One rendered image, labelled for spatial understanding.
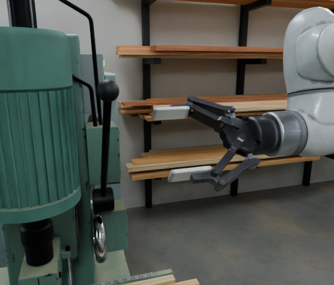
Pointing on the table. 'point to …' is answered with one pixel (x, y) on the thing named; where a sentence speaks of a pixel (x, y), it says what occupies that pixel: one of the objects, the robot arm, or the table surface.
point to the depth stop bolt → (68, 262)
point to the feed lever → (107, 194)
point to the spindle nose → (38, 241)
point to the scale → (124, 279)
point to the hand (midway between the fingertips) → (167, 142)
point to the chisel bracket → (26, 278)
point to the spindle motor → (25, 125)
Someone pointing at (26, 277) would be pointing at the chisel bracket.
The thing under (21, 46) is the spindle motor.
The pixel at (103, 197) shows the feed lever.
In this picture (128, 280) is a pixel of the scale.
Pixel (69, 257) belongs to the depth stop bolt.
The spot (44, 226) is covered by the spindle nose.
